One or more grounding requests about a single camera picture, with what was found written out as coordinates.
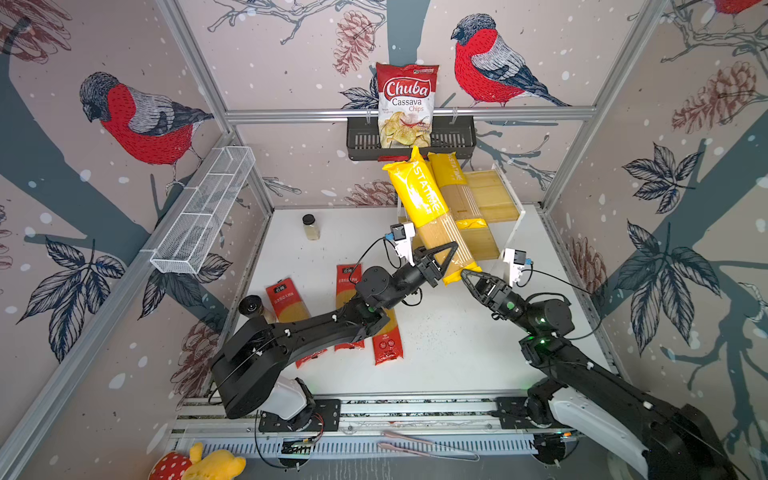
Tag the red pasta bag left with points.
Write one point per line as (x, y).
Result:
(286, 302)

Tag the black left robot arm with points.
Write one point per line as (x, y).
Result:
(247, 367)

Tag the yellow spaghetti bag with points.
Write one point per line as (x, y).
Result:
(425, 206)
(456, 192)

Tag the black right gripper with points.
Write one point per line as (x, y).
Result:
(498, 300)

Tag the yellow plush toy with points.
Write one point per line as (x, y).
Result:
(218, 465)

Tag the red strawberry plush toy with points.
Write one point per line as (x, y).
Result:
(171, 466)

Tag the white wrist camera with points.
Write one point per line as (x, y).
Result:
(401, 235)
(516, 265)

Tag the metal base rail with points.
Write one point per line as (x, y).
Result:
(349, 427)

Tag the small spice jar black lid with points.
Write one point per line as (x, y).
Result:
(311, 227)

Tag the red pasta bag middle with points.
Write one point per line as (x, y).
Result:
(347, 276)

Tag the red pasta bag right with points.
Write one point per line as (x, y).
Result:
(387, 344)

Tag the Chuba cassava chips bag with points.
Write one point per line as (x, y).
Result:
(406, 104)

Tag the black hanging wire basket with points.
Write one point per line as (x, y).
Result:
(367, 140)

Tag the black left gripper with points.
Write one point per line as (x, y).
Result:
(426, 270)

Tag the large spice jar black lid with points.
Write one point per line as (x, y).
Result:
(251, 307)

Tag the red pasta bag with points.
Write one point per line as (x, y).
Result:
(387, 344)
(347, 276)
(286, 302)

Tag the white wire mesh basket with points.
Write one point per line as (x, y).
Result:
(192, 235)

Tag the white frame wooden shelf rack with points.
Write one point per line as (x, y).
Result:
(496, 204)

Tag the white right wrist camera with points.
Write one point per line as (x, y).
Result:
(516, 265)

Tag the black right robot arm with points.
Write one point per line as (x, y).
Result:
(654, 437)

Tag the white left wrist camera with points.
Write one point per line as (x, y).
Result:
(401, 235)

